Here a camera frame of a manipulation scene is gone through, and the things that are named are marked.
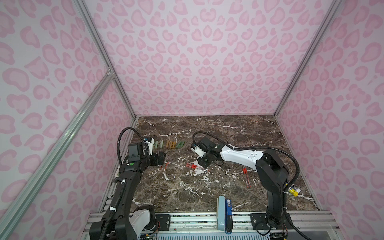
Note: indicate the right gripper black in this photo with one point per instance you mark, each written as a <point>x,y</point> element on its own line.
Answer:
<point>208,159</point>

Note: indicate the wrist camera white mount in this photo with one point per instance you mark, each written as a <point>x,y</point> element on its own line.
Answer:
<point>196,149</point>
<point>148,146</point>

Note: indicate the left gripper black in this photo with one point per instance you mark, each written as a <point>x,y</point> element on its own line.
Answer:
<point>159,157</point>

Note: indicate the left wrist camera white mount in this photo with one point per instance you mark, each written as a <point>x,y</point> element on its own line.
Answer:
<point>148,146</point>

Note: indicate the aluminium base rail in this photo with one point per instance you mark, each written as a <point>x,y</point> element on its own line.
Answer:
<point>317,225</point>

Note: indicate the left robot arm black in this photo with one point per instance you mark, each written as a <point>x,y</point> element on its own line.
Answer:
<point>119,223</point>

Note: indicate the blue grey camera mount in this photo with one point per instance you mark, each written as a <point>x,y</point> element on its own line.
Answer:
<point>224,215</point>

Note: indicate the single red gel pen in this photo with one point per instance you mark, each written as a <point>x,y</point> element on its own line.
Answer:
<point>249,182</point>

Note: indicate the red gel pen pair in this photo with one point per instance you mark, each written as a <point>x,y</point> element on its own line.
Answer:
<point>201,170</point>
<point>193,166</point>

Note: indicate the aluminium frame corner post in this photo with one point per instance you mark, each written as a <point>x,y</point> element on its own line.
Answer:
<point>327,21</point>
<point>100,46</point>

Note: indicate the aluminium diagonal frame bar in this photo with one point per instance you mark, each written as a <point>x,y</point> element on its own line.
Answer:
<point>20,205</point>

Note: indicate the red gel pen cluster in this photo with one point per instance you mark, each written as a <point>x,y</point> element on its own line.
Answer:
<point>245,172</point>

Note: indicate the aluminium frame corner post right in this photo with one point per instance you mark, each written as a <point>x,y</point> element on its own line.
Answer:
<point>327,21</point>

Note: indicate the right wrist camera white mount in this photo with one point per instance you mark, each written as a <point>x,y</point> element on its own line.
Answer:
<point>196,149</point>

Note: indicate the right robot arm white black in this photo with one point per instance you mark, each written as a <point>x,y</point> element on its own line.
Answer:
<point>277,170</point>

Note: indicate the aluminium frame corner post left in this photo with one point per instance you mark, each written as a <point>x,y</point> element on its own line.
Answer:
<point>100,46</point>

